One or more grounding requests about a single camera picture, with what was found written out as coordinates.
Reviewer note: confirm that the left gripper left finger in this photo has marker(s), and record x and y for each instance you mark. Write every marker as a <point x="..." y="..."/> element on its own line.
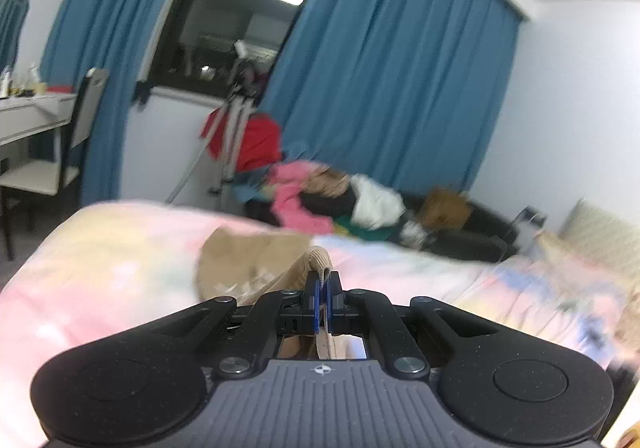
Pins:
<point x="300" y="309"/>

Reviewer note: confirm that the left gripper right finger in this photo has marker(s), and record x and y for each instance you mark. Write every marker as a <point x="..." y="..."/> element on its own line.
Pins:
<point x="341" y="317"/>

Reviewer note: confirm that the tan t-shirt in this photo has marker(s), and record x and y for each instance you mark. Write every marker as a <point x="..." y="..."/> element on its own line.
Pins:
<point x="247" y="266"/>

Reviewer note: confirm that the pink clothes pile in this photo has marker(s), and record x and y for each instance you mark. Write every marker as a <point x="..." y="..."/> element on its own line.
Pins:
<point x="287" y="180"/>

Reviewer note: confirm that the white garment on sofa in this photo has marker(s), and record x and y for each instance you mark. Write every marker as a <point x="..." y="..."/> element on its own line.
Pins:
<point x="377" y="206"/>

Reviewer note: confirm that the brown paper bag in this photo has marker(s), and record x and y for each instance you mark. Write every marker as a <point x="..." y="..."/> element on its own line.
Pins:
<point x="444" y="209"/>

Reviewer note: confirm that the black sofa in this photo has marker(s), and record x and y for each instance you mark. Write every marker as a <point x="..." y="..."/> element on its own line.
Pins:
<point x="485" y="236"/>

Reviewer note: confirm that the red garment on stand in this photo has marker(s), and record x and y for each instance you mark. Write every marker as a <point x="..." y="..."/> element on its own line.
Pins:
<point x="261" y="144"/>

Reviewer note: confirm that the pastel tie-dye bed cover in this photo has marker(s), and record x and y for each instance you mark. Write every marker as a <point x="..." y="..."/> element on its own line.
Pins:
<point x="116" y="265"/>

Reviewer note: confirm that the blue curtain right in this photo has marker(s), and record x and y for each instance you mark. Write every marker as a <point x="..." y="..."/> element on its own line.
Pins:
<point x="407" y="92"/>

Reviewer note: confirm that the blue curtain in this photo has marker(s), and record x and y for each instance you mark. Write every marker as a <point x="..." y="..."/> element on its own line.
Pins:
<point x="109" y="34"/>
<point x="407" y="92"/>

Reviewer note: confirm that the cream quilted pillow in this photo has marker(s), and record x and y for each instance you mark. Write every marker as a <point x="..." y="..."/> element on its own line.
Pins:
<point x="604" y="242"/>

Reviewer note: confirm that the black white chair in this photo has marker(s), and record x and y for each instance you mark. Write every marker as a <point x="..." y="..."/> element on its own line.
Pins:
<point x="36" y="180"/>

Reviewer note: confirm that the dark window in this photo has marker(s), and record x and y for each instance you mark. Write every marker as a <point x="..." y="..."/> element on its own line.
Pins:
<point x="196" y="48"/>

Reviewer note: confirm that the white desk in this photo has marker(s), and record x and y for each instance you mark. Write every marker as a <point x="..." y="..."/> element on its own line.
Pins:
<point x="22" y="118"/>

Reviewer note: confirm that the blue curtain left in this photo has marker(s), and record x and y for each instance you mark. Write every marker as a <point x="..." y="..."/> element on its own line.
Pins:
<point x="109" y="34"/>

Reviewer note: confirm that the vanity mirror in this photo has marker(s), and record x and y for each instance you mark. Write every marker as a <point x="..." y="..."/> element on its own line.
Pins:
<point x="12" y="18"/>

